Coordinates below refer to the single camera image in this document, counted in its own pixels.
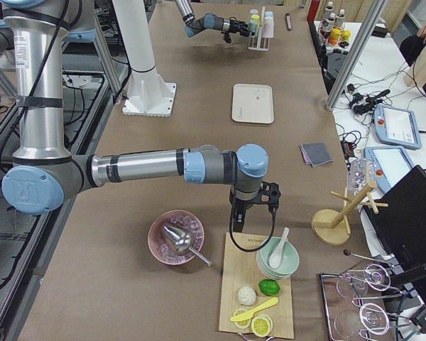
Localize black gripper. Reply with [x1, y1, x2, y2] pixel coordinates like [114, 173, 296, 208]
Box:
[229, 193, 258, 232]
[222, 19, 255, 43]

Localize green cup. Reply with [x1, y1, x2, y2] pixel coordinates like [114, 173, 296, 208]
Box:
[248, 20, 258, 35]

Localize cream rabbit tray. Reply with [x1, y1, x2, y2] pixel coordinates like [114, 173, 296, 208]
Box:
[231, 83, 274, 124]

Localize pink cup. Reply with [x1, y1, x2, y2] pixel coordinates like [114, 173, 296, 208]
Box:
[262, 16, 274, 38]

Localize metal cylinder brush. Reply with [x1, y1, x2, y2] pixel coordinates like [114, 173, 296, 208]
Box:
[285, 13, 293, 31]

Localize white ceramic spoon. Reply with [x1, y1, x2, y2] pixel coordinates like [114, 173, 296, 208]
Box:
[268, 227, 290, 269]

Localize stacked green bowls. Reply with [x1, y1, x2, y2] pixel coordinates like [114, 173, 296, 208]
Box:
[256, 237, 300, 281]

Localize metal scoop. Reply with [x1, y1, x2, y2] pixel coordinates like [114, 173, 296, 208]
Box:
[161, 222, 212, 266]

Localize green lime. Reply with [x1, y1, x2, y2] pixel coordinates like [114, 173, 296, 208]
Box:
[258, 278, 281, 296]

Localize white steamed bun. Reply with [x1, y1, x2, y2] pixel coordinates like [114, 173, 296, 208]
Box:
[237, 286, 257, 306]

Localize pink bowl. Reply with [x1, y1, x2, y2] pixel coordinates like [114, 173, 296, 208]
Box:
[148, 210, 204, 266]

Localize wooden cutting board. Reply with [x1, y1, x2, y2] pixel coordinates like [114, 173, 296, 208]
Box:
[219, 234, 295, 339]

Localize wooden mug tree stand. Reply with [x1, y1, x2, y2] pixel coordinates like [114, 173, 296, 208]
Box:
[311, 180, 388, 246]

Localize yellow plastic knife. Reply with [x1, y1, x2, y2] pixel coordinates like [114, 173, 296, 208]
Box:
[229, 297, 279, 323]

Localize grey folded cloth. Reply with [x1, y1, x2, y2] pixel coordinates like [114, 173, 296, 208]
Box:
[300, 143, 333, 167]

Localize lemon slice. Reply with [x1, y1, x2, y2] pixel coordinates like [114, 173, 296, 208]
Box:
[251, 314, 273, 337]

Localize glass on mug tree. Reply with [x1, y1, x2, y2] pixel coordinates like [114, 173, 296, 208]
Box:
[347, 158, 375, 194]

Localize blue teach pendant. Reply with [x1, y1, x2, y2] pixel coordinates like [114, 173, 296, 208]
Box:
[364, 146, 415, 194]
[373, 104, 422, 150]

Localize black monitor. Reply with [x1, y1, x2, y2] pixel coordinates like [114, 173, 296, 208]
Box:
[364, 166, 426, 270]

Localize white wire cup rack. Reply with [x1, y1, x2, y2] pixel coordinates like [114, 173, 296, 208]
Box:
[248, 6, 272, 51]

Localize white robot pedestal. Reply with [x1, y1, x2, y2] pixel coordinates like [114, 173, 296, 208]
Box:
[113, 0, 177, 117]

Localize aluminium frame post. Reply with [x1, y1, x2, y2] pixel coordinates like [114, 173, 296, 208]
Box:
[325, 0, 388, 112]

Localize wire glass rack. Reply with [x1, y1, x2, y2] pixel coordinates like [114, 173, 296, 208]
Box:
[319, 249, 421, 340]

